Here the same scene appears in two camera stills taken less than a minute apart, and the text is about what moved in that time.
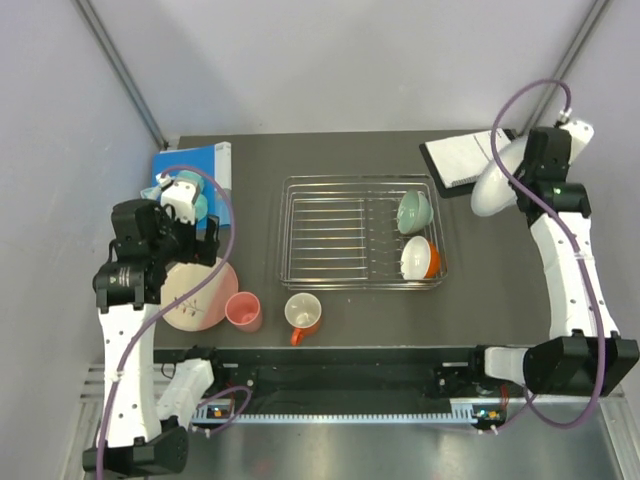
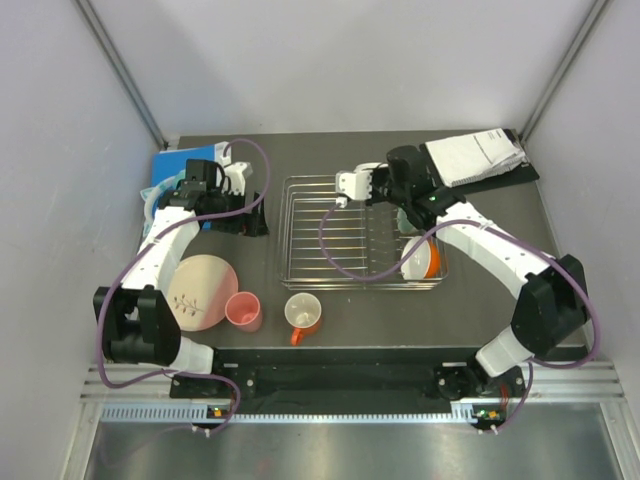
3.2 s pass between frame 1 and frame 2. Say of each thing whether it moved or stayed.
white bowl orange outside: stayed
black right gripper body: moved
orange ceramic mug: stayed
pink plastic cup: stayed
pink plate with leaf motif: stayed
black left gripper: moved
